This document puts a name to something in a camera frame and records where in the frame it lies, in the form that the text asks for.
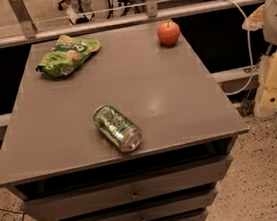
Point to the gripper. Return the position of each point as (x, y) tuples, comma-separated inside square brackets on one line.
[(276, 18)]

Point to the green rice chip bag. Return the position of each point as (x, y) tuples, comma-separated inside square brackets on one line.
[(67, 55)]

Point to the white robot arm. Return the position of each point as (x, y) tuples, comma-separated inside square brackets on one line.
[(265, 18)]

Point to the red apple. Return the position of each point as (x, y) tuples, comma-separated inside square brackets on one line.
[(168, 33)]

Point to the green soda can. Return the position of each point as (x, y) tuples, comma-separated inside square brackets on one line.
[(119, 129)]

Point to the black office chair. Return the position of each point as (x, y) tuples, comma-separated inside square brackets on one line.
[(78, 11)]

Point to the grey drawer cabinet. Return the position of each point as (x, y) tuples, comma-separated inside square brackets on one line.
[(64, 169)]

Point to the metal railing frame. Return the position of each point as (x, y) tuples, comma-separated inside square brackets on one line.
[(31, 21)]

